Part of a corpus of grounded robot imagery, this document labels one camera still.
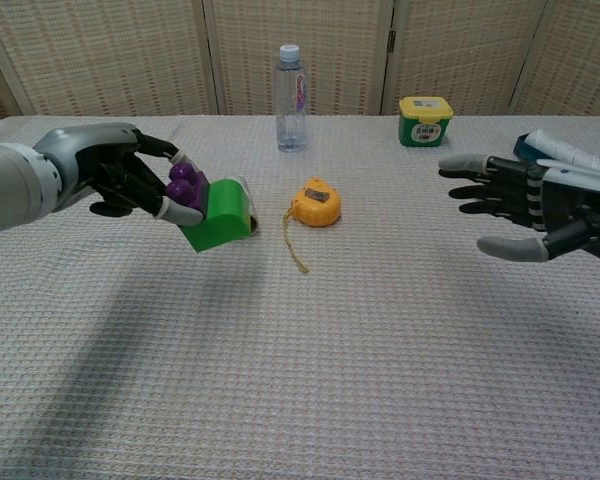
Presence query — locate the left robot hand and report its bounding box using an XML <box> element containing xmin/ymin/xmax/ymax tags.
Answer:
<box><xmin>32</xmin><ymin>123</ymin><xmax>204</xmax><ymax>229</ymax></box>

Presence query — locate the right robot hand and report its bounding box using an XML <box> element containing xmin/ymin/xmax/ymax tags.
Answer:
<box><xmin>438</xmin><ymin>153</ymin><xmax>600</xmax><ymax>264</ymax></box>

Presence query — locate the purple toy block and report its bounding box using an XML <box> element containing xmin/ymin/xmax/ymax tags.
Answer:
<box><xmin>164</xmin><ymin>162</ymin><xmax>211</xmax><ymax>211</ymax></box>

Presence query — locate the green toy block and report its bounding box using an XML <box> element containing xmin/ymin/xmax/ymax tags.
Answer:
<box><xmin>181</xmin><ymin>178</ymin><xmax>254</xmax><ymax>253</ymax></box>

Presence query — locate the yellow-lidded green container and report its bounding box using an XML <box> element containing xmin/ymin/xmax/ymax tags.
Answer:
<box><xmin>398</xmin><ymin>96</ymin><xmax>454</xmax><ymax>148</ymax></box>

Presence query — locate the cardboard tube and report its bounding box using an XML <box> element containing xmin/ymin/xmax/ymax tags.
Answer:
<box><xmin>237</xmin><ymin>175</ymin><xmax>262</xmax><ymax>235</ymax></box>

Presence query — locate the clear plastic water bottle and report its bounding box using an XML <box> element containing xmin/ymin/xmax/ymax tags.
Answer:
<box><xmin>275</xmin><ymin>43</ymin><xmax>310</xmax><ymax>153</ymax></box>

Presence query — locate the yellow tape measure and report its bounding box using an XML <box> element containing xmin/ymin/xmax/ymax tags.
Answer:
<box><xmin>281</xmin><ymin>176</ymin><xmax>342</xmax><ymax>275</ymax></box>

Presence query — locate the beige woven tablecloth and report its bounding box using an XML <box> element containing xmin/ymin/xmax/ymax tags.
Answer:
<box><xmin>0</xmin><ymin>114</ymin><xmax>600</xmax><ymax>480</ymax></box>

